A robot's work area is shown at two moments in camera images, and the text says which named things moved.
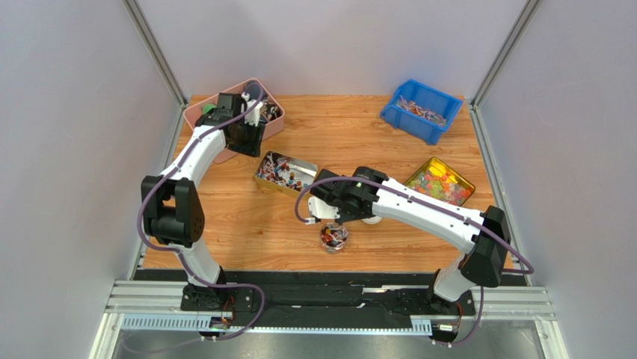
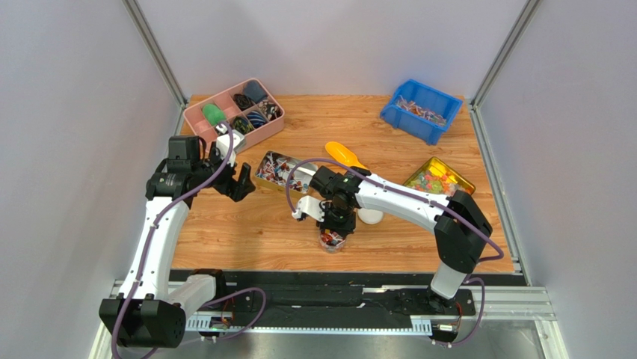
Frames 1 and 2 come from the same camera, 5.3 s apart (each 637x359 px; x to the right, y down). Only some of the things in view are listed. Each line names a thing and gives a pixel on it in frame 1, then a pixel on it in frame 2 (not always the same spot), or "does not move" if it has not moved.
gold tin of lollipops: [284, 173] does not move
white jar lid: [373, 220] does not move
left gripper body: [248, 138] to [215, 162]
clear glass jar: [333, 238] does not move
